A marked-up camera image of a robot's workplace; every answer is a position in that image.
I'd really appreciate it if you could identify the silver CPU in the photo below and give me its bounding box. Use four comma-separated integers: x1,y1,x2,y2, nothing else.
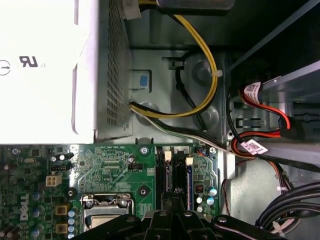
89,215,118,230

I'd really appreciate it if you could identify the black PC case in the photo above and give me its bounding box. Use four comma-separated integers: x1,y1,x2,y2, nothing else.
0,0,320,240

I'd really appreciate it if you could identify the white grey wire bundle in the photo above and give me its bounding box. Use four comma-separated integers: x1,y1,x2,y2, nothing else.
128,101,235,154

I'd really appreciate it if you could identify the yellow power wire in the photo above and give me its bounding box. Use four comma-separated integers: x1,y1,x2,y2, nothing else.
128,13,224,120

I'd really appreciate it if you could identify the thin black cable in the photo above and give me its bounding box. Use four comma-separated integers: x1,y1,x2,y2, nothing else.
172,59,210,132

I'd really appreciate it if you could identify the red cable with label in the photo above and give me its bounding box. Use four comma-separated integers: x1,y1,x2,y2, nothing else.
226,81,293,160

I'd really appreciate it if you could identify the metal drive cage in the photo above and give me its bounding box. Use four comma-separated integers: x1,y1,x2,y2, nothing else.
228,59,320,166

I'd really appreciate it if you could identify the metal CPU socket cover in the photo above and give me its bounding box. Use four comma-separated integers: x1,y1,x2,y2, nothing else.
80,192,135,230

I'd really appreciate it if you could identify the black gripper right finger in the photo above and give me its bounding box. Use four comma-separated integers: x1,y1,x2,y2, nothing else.
172,186,286,240

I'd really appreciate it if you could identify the grey power supply unit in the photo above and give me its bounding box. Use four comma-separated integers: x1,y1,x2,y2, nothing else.
0,0,134,146

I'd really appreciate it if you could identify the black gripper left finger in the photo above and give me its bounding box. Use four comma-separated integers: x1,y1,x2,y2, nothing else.
72,190,174,240

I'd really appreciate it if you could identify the green motherboard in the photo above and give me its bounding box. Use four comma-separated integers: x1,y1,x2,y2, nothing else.
0,143,221,240

